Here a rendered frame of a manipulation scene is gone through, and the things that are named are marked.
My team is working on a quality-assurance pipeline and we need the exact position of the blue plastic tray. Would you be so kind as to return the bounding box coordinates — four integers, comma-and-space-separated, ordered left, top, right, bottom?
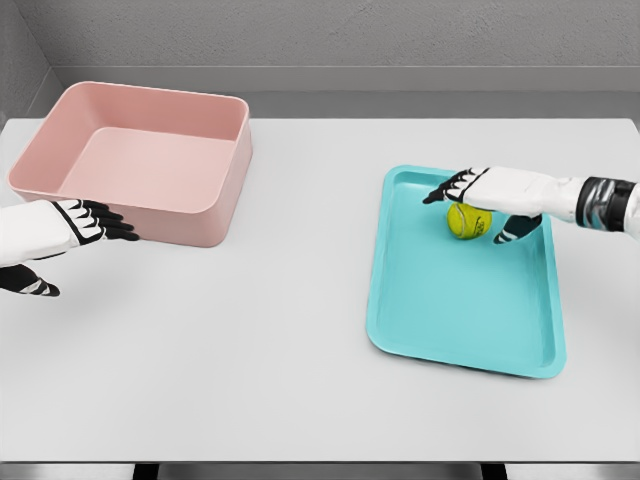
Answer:
365, 165, 568, 381

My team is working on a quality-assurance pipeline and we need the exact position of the yellow tennis ball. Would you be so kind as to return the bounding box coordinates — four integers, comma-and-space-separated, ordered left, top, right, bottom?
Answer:
446, 201, 493, 239

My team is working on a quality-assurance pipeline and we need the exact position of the pink plastic basket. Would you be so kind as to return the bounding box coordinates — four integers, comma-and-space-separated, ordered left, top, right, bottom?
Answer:
8, 81, 253, 248

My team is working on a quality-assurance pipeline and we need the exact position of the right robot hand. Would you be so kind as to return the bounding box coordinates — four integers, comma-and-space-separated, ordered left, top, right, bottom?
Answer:
422, 166, 556, 245

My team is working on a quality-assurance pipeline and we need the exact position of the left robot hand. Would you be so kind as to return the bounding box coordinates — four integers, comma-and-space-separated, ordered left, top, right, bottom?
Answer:
0, 199, 141, 298

